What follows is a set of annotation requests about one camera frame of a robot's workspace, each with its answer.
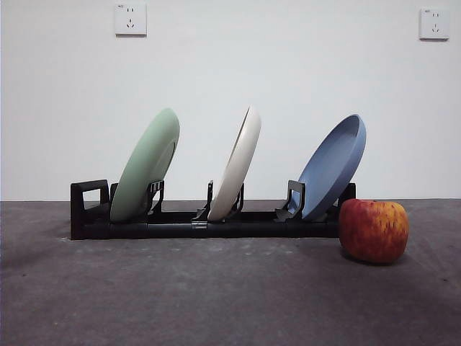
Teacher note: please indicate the green round plate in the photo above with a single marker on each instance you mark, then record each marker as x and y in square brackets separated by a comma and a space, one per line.
[144, 162]

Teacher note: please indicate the red yellow apple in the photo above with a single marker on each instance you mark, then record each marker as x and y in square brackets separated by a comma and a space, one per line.
[374, 230]

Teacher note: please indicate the cream white round plate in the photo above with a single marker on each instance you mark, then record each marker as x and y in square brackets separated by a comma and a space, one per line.
[237, 162]

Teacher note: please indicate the black plate rack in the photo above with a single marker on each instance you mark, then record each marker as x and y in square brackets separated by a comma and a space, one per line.
[173, 230]

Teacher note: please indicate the blue round plate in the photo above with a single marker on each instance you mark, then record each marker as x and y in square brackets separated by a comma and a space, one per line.
[331, 169]

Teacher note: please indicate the white wall socket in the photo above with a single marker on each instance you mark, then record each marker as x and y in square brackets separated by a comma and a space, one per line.
[434, 24]
[131, 18]

